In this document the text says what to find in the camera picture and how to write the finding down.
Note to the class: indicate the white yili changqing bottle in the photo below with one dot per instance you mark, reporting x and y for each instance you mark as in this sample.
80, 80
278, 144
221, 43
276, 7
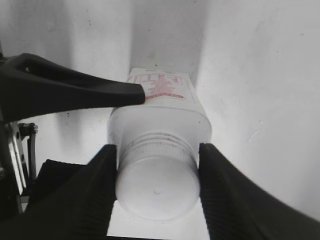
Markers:
171, 108

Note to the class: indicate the white plastic bottle cap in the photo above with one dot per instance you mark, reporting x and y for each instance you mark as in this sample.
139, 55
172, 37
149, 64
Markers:
157, 177

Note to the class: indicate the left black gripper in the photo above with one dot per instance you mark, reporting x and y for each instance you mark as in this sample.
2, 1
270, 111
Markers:
18, 170

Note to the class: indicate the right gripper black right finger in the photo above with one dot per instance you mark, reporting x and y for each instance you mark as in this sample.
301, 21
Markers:
235, 208

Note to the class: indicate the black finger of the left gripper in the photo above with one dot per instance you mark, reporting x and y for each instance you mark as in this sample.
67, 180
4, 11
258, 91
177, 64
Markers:
32, 86

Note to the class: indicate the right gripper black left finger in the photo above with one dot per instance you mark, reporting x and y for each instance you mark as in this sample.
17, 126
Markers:
69, 201

